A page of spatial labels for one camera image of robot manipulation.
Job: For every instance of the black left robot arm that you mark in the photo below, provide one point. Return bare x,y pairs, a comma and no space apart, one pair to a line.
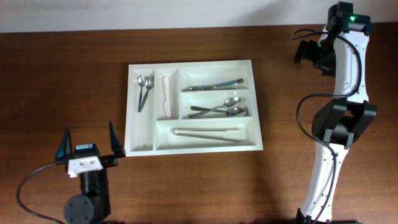
93,204

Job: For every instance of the pink plastic knife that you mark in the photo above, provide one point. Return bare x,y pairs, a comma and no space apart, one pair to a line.
166,104

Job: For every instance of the dark steel teaspoon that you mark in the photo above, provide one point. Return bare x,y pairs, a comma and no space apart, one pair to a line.
149,85

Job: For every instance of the steel fork underneath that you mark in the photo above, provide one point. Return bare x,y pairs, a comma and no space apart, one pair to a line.
229,83

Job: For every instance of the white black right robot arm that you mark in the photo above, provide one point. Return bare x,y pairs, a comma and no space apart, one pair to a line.
339,51

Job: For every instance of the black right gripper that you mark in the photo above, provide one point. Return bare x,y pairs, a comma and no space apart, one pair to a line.
328,68

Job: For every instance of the steel tweezers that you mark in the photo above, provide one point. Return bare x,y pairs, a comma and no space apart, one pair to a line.
219,134

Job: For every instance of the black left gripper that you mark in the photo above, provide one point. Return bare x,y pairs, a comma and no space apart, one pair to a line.
117,149

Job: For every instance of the white plastic cutlery tray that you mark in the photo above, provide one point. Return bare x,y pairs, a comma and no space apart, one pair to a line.
149,133

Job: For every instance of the small steel teaspoon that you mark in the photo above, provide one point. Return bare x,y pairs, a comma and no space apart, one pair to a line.
141,80

